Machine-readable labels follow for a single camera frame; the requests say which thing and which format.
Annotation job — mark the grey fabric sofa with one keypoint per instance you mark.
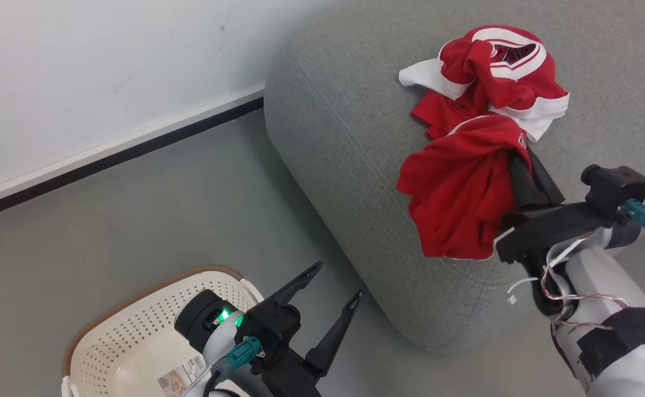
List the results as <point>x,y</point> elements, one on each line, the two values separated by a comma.
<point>355,138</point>

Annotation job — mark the black skirting strip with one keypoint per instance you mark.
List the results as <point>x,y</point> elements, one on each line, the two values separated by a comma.
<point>112,160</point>

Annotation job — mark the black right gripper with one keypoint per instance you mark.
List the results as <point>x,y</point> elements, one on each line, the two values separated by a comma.
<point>548,229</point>

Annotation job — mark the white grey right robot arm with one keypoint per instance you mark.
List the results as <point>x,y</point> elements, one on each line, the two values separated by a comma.
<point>603,298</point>

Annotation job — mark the red sports shorts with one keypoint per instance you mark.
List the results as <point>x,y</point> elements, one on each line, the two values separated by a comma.
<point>460,193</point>

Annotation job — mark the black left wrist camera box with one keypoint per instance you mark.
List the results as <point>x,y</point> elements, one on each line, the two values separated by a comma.
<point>272,325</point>

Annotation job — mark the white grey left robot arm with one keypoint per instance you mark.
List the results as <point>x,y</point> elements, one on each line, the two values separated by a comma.
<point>217,336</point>

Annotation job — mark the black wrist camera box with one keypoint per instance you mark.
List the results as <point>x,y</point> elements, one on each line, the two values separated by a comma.
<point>614,190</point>
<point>272,325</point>

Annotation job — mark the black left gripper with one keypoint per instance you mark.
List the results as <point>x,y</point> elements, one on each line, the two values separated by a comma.
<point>289,369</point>

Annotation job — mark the cream perforated laundry basket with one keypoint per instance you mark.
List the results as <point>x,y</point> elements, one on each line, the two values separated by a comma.
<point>129,342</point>

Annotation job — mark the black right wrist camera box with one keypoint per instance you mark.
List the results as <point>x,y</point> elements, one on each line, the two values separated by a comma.
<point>614,190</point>

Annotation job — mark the red white sports jersey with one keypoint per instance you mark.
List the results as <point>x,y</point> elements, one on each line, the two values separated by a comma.
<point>499,77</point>

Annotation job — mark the white paper label tag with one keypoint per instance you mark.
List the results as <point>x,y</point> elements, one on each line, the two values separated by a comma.
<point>181,375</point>

